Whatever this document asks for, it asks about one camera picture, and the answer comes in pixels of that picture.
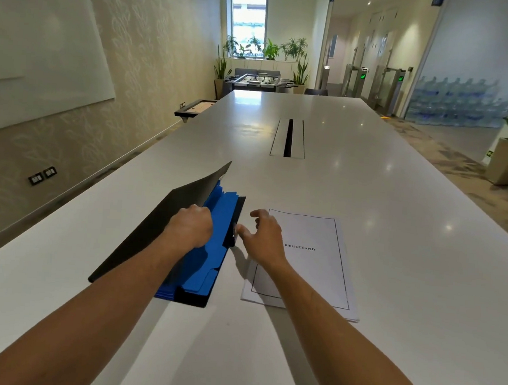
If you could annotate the person's left hand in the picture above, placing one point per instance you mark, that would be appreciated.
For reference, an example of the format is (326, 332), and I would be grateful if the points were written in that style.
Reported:
(187, 229)

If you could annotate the person's right hand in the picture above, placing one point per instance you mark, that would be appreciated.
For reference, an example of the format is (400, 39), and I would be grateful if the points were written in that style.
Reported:
(267, 244)

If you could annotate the person's right thumb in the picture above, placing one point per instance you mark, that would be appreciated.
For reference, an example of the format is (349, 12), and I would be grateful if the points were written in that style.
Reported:
(244, 232)

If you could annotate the person's left fingers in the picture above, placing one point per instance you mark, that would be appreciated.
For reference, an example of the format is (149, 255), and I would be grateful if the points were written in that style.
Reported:
(206, 228)

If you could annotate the black file folder blue dividers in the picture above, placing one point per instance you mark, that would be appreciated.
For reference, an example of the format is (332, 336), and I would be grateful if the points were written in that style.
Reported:
(145, 238)

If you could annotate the person's left forearm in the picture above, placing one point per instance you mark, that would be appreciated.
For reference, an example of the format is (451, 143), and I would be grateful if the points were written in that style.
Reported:
(95, 313)

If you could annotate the person's right forearm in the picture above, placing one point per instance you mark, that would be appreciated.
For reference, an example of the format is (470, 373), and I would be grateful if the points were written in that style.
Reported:
(338, 346)

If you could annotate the white printed paper stack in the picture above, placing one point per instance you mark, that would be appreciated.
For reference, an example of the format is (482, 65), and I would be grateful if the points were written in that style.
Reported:
(314, 265)

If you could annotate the black wooden side table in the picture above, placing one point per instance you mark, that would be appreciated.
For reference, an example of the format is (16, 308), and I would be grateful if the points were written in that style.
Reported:
(194, 109)

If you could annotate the black foosball table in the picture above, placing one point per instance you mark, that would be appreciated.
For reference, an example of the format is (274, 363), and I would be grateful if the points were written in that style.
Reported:
(260, 82)

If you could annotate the tall snake plant beige pot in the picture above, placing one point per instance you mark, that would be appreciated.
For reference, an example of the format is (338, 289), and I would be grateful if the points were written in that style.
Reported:
(221, 71)
(300, 75)

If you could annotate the dark chair back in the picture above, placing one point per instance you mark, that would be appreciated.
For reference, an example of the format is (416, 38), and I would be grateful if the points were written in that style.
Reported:
(316, 92)

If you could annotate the white low cabinet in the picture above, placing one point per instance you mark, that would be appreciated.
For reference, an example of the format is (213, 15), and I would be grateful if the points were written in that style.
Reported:
(264, 65)

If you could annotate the leafy green plant on cabinet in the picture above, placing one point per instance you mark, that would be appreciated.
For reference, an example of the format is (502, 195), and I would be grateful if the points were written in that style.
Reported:
(271, 51)

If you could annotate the palm-like green plant on cabinet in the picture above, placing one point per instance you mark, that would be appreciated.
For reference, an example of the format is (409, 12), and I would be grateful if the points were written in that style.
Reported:
(295, 48)

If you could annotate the metal turnstile gates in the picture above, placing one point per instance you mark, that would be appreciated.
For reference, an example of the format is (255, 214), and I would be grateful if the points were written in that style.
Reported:
(379, 84)

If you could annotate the frosted glass whiteboard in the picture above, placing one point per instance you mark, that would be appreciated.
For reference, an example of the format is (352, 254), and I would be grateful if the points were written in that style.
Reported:
(41, 46)

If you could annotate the stack of blue water bottles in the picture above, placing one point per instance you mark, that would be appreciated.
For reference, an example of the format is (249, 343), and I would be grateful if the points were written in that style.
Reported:
(454, 100)

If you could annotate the blue ceiling sign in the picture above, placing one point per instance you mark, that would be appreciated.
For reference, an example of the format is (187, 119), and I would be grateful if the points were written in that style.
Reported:
(438, 0)

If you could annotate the black double wall outlet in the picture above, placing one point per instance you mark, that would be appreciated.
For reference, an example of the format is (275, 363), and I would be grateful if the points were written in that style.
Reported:
(43, 176)

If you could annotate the framed wall picture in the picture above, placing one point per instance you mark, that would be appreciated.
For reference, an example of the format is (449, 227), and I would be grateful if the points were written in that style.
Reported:
(333, 46)

